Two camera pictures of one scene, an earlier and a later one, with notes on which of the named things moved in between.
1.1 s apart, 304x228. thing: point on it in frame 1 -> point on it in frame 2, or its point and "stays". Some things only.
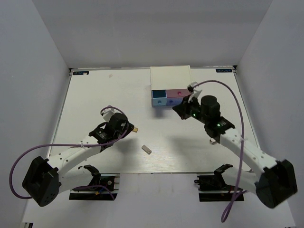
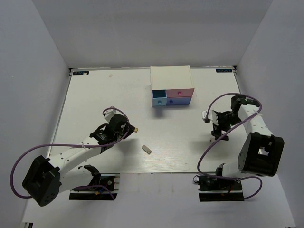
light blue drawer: (159, 98) stays
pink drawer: (177, 93) stays
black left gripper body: (129, 128) stays
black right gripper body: (195, 109) -> (225, 121)
